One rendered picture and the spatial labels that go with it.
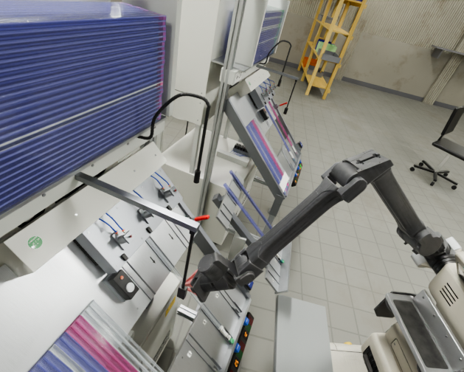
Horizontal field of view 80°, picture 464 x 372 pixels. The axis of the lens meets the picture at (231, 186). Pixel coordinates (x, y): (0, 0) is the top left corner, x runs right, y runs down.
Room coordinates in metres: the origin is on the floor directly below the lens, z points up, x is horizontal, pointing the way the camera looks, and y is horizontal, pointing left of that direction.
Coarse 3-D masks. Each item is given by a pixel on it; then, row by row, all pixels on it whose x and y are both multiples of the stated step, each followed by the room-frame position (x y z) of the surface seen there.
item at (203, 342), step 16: (208, 304) 0.53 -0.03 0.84; (224, 304) 0.57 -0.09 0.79; (240, 304) 0.63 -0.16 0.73; (208, 320) 0.48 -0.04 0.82; (224, 320) 0.53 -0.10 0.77; (192, 336) 0.41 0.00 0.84; (208, 336) 0.44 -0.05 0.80; (224, 336) 0.48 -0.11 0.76; (192, 352) 0.37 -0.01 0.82; (208, 352) 0.40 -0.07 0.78; (224, 352) 0.44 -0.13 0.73; (176, 368) 0.31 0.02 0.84; (192, 368) 0.34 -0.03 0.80; (208, 368) 0.36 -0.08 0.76
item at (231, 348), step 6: (246, 300) 0.65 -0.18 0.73; (246, 306) 0.62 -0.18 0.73; (246, 312) 0.60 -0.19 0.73; (240, 318) 0.57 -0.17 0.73; (240, 324) 0.54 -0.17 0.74; (240, 330) 0.53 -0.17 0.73; (234, 336) 0.50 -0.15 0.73; (234, 342) 0.47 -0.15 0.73; (228, 348) 0.45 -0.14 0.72; (234, 348) 0.45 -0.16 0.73; (228, 354) 0.43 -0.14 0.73; (228, 360) 0.41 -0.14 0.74; (222, 366) 0.39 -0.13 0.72; (228, 366) 0.39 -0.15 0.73
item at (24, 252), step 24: (120, 168) 0.59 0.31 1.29; (144, 168) 0.66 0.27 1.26; (96, 192) 0.49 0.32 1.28; (48, 216) 0.37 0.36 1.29; (72, 216) 0.41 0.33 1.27; (96, 216) 0.44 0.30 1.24; (24, 240) 0.31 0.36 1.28; (48, 240) 0.33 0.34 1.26; (72, 240) 0.37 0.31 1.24; (0, 264) 0.29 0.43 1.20; (24, 264) 0.28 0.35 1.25
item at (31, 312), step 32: (160, 224) 0.62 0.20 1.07; (64, 256) 0.37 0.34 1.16; (0, 288) 0.25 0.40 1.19; (32, 288) 0.28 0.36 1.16; (64, 288) 0.32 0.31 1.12; (96, 288) 0.36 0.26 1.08; (0, 320) 0.21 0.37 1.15; (32, 320) 0.24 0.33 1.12; (64, 320) 0.26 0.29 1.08; (128, 320) 0.34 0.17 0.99; (0, 352) 0.17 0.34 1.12; (32, 352) 0.19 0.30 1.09
